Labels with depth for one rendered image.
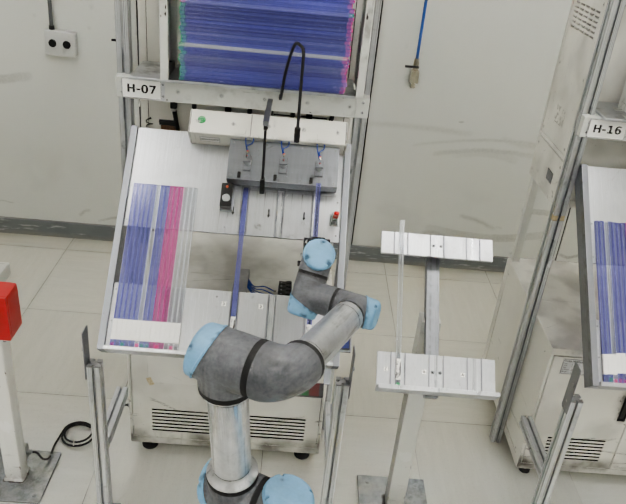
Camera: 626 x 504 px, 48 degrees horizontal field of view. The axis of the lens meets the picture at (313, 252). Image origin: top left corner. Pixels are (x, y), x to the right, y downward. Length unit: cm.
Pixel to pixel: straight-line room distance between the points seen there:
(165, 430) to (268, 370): 145
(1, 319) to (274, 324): 83
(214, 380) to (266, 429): 132
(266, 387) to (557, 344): 147
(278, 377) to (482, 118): 277
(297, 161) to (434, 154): 180
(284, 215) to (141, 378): 81
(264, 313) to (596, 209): 111
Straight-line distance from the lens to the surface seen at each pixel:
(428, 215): 404
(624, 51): 254
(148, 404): 265
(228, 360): 132
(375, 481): 275
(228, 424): 147
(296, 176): 217
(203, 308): 211
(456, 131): 388
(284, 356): 132
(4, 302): 229
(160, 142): 230
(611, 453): 295
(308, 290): 167
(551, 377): 263
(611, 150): 263
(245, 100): 222
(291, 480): 165
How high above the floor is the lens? 197
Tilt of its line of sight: 28 degrees down
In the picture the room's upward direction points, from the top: 6 degrees clockwise
